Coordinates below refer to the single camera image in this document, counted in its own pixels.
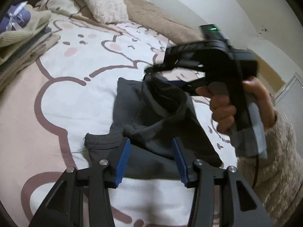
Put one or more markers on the dark grey garment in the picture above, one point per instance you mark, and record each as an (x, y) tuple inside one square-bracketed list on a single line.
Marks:
[(146, 113)]

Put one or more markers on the person's right forearm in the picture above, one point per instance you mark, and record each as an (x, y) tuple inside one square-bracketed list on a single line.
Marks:
[(279, 165)]

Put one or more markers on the person's right hand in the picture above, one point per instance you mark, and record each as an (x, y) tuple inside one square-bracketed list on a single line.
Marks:
[(222, 113)]

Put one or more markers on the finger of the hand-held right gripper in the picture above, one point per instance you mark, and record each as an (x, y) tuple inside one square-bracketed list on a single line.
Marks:
[(196, 85), (184, 54)]

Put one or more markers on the white louvred closet door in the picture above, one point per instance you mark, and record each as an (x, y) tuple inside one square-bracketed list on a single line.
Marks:
[(293, 92)]

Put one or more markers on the bear print bed sheet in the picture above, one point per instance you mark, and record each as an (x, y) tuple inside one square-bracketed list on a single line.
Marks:
[(82, 94)]

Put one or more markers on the purple ribbon garment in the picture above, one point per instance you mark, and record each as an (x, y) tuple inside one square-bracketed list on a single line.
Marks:
[(21, 16)]

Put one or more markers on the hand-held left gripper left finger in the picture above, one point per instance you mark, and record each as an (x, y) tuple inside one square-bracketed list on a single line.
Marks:
[(123, 160)]

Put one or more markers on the stack of folded clothes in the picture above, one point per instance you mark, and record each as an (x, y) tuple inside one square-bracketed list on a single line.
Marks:
[(23, 47)]

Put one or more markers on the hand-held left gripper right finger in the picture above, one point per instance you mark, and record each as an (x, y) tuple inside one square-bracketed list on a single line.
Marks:
[(178, 160)]

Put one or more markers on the beige fleece blanket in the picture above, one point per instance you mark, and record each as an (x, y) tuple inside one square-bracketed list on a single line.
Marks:
[(153, 14)]

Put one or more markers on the fluffy white pillow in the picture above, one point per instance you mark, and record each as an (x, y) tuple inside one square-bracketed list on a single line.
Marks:
[(101, 0)]

